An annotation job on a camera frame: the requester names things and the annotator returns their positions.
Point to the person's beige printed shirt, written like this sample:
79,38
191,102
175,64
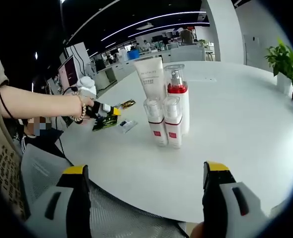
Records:
2,161

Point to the gold foil skincare sachet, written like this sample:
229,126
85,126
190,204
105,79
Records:
127,103

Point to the white office counter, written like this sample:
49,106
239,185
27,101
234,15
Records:
181,53

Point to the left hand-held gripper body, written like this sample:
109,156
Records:
87,85

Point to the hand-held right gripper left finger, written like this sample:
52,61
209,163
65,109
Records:
77,203

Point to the open silver laptop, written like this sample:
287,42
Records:
68,70

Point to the white skincare cream tube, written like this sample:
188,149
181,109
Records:
149,79

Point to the blue storage bin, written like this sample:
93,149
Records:
134,55

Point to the potted green plant white pot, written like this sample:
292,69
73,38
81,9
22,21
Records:
283,62

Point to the person's right hand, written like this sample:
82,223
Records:
198,230

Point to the person's left hand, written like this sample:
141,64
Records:
89,102

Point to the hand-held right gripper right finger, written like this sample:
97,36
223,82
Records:
216,198

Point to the grey mesh chair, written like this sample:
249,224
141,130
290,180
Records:
44,168

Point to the clear skincare sachet dark square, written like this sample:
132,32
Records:
127,125

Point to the black and green skincare sachet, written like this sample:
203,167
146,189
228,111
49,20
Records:
105,123

